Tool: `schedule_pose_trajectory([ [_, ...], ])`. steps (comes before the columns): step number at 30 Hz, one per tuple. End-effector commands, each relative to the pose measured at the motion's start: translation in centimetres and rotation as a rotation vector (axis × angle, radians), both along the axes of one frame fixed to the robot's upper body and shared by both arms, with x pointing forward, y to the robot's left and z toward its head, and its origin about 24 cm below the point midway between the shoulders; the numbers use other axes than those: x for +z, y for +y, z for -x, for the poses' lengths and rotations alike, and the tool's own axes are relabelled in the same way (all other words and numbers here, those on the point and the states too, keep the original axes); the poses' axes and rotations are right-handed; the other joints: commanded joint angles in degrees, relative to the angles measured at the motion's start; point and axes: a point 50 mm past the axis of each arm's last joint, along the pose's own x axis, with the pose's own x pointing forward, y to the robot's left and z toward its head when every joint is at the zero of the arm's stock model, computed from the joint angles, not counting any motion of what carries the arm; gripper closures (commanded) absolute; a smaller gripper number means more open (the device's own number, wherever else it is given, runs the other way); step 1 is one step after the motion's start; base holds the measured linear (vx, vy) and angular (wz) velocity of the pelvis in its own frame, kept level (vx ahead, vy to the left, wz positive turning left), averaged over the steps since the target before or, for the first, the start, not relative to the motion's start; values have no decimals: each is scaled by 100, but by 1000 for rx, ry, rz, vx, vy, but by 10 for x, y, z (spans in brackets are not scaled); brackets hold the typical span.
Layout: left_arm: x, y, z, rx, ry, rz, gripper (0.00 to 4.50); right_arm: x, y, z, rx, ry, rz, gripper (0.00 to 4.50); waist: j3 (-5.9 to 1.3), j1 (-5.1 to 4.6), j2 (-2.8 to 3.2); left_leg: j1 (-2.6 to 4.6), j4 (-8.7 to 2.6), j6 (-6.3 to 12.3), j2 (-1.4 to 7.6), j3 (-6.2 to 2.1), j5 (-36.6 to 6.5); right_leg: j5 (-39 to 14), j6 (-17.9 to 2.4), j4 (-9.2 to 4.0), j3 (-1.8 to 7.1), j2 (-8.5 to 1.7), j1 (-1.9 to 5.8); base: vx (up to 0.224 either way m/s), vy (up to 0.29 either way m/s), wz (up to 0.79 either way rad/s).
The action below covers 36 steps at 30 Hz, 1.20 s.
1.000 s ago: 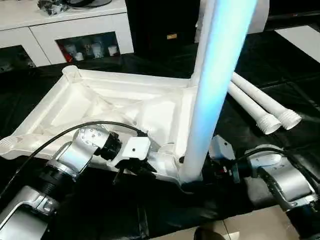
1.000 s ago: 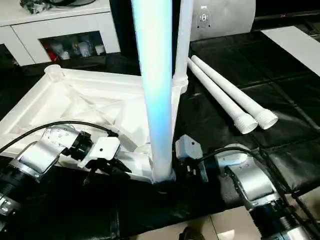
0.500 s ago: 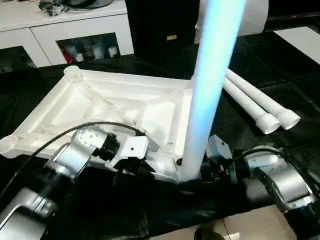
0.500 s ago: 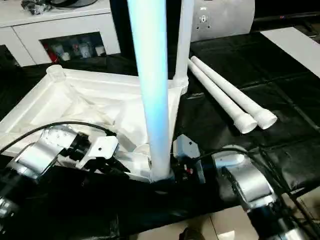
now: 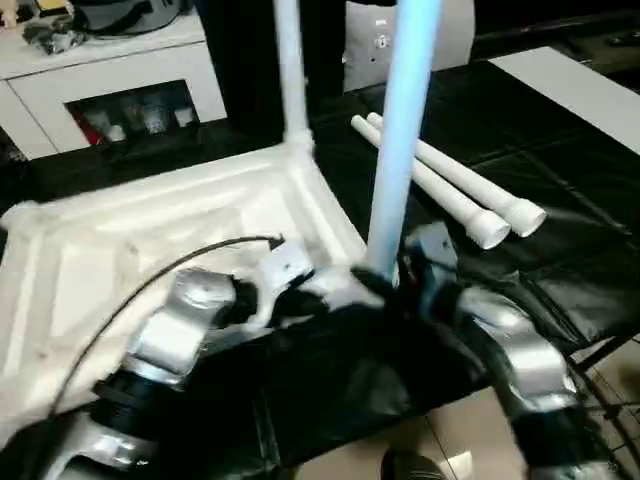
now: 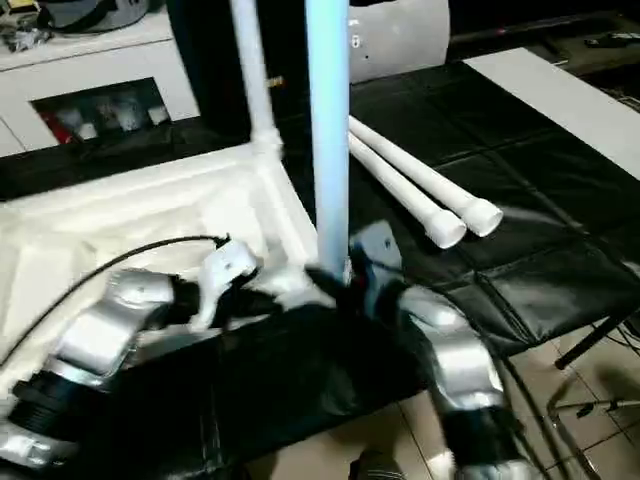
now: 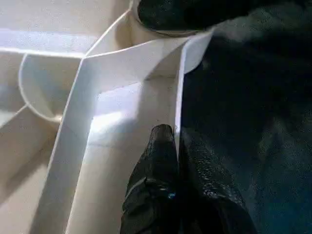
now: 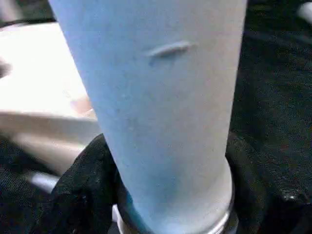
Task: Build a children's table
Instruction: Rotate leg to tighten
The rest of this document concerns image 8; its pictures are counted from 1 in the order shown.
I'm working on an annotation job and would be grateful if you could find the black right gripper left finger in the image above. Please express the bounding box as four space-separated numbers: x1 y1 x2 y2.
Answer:
41 133 121 234

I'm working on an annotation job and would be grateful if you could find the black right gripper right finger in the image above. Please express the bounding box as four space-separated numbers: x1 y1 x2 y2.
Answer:
223 133 298 234

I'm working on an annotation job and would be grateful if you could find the white plastic table top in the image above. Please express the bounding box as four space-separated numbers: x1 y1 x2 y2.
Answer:
0 20 103 177

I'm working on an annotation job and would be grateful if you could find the white plastic table leg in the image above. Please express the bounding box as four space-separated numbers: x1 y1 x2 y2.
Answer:
47 0 249 234

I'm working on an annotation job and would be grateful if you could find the black work mat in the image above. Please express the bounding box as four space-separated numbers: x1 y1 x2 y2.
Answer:
0 0 312 234

